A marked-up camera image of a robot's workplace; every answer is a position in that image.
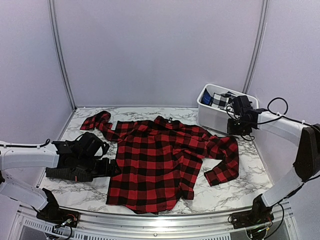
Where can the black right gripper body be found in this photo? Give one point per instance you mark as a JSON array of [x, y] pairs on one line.
[[237, 128]]

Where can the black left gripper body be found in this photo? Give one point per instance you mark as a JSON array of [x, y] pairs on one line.
[[100, 171]]

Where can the red black plaid shirt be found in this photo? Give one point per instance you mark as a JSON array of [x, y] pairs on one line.
[[160, 161]]

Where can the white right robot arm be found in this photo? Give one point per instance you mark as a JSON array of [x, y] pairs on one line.
[[290, 149]]

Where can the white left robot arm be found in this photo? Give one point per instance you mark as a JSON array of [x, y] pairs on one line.
[[21, 165]]

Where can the black pinstripe folded shirt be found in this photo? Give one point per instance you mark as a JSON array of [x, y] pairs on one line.
[[64, 151]]

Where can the white plastic bin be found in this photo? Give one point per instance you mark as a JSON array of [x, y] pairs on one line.
[[212, 117]]

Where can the black white plaid shirt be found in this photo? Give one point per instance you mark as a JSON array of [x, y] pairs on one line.
[[222, 100]]

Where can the blue folded garment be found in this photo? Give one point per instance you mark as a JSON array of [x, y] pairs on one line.
[[206, 98]]

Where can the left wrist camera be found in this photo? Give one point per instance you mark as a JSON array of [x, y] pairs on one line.
[[89, 145]]

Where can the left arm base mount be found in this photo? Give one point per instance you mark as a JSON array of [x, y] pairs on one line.
[[61, 218]]

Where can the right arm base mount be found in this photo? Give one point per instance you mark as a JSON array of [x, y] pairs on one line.
[[252, 220]]

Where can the aluminium front frame rail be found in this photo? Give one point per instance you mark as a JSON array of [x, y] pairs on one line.
[[112, 226]]

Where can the right wall corner profile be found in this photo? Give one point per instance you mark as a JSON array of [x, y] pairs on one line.
[[257, 45]]

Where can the wall corner profile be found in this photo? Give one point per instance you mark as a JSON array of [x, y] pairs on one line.
[[257, 45], [59, 53]]

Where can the left wall corner profile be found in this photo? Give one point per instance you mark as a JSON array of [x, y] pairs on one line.
[[59, 53]]

